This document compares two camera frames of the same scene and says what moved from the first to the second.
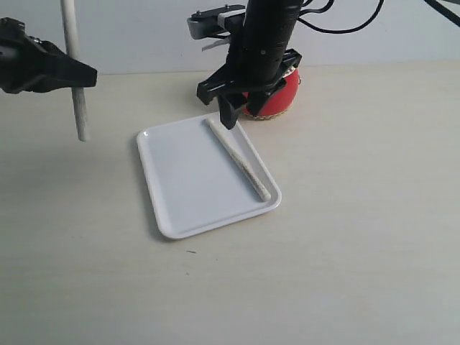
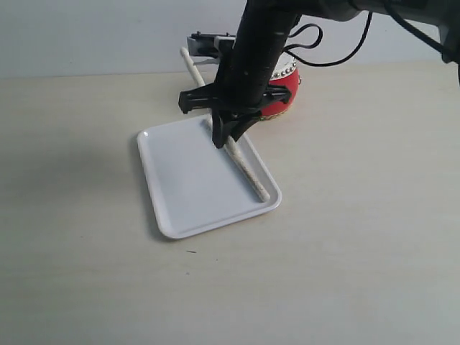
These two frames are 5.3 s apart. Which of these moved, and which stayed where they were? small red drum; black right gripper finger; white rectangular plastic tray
Moved: black right gripper finger
Stayed: white rectangular plastic tray; small red drum
